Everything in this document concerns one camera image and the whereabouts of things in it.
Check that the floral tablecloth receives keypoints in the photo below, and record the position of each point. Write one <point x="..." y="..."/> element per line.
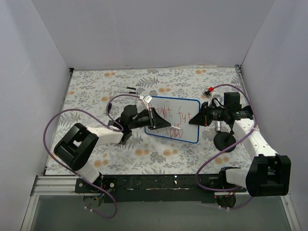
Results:
<point x="119" y="127"/>

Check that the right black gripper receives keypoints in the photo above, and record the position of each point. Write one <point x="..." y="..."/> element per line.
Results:
<point x="205" y="116"/>

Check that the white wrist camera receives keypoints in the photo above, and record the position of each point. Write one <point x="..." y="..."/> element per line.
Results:
<point x="208" y="93"/>
<point x="145" y="101"/>

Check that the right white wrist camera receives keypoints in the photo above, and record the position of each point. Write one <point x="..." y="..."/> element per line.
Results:
<point x="208" y="93"/>

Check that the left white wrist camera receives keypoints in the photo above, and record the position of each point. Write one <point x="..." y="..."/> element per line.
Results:
<point x="145" y="101"/>

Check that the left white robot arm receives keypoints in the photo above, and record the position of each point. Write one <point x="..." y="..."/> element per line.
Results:
<point x="75" y="148"/>

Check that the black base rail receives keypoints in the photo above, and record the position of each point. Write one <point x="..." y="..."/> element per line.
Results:
<point x="209" y="188"/>

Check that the black round stand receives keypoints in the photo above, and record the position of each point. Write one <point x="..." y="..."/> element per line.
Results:
<point x="223" y="140"/>

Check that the blue framed whiteboard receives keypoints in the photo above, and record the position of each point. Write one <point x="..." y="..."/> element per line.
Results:
<point x="178" y="112"/>

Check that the silver metal cylinder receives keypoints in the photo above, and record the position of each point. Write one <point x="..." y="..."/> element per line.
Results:
<point x="219" y="125"/>

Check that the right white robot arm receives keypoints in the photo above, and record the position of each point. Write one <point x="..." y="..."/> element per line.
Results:
<point x="269" y="172"/>

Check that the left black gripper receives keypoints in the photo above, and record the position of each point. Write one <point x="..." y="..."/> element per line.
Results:
<point x="153" y="119"/>

